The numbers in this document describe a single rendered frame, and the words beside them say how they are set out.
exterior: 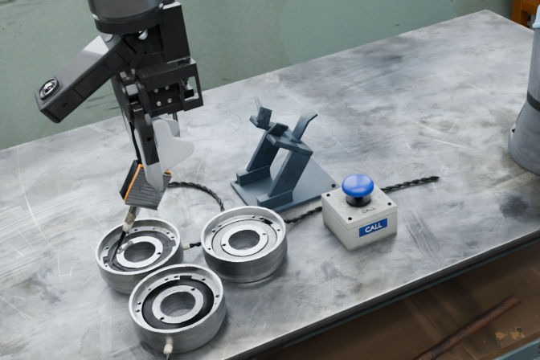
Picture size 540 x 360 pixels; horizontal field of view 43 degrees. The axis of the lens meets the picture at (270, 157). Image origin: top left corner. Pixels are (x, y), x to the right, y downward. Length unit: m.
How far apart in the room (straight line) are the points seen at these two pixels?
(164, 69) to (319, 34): 2.00
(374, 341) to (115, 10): 0.65
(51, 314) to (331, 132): 0.50
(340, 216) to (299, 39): 1.86
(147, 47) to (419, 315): 0.64
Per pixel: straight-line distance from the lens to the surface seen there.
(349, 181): 0.86
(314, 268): 0.85
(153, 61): 0.74
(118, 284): 0.85
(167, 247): 0.87
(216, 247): 0.85
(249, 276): 0.82
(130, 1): 0.69
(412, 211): 0.93
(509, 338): 1.12
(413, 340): 1.10
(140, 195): 0.81
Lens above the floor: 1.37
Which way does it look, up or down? 33 degrees down
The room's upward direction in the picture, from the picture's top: 7 degrees counter-clockwise
